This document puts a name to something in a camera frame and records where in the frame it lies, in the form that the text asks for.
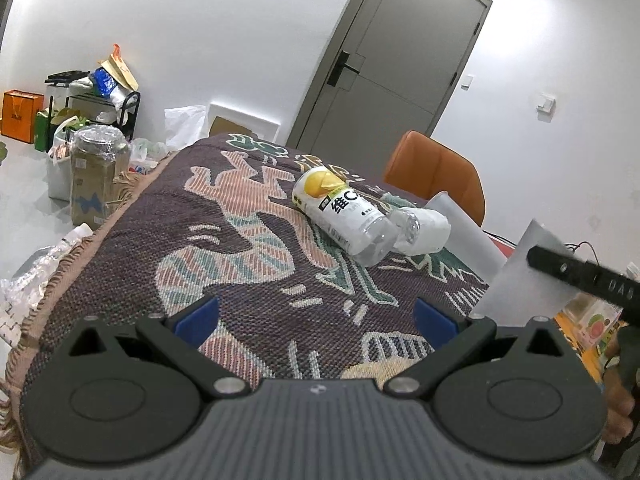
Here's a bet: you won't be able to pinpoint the white plastic bag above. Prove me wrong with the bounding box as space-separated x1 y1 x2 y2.
164 104 208 154

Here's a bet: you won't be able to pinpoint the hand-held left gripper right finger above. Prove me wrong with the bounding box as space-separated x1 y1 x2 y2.
384 299 582 403

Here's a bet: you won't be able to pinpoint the person's right hand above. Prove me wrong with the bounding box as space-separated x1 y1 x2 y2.
602 348 640 445

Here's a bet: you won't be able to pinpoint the orange chair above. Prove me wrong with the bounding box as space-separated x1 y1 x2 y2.
383 130 486 228

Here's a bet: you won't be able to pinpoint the white framed board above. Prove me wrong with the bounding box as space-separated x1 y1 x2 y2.
208 102 282 145

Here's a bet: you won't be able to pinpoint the orange shopping bag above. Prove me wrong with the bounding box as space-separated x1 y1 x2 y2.
1 89 46 144

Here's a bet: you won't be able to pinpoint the white tote bag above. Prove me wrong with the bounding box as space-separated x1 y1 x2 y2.
47 116 84 202

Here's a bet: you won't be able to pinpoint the white paper sheet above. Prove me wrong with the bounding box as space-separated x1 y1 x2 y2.
472 219 583 327

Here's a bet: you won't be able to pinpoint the printed blanket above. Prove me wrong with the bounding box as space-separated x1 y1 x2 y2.
5 133 501 466

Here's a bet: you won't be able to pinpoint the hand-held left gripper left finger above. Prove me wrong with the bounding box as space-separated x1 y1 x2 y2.
60 296 252 404

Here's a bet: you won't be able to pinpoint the green bag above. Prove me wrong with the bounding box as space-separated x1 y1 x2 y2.
34 108 62 154

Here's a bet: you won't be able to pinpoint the blue and white packet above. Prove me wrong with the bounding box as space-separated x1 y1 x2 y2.
89 67 132 108

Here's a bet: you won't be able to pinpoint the black door lock handle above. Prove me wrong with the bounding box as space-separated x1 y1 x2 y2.
326 51 362 88

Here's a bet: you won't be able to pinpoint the white label plastic bottle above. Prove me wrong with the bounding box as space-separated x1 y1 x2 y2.
292 165 401 268

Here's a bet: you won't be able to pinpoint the tan paper bag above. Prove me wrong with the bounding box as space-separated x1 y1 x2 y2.
97 44 140 93

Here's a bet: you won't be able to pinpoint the clear plastic bags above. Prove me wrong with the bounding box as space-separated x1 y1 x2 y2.
0 224 97 347

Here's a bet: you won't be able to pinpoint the grey door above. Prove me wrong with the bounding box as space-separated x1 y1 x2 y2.
287 0 494 147

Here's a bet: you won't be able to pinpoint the colourful printed box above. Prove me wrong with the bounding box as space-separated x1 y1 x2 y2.
554 294 627 364

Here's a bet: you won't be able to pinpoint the black metal rack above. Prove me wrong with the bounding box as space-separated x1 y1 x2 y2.
64 89 142 143

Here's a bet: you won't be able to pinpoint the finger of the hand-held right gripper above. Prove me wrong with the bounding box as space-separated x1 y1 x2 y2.
527 245 640 312

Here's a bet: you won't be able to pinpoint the plastic wrapped cardboard box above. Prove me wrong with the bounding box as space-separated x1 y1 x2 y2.
69 127 131 227

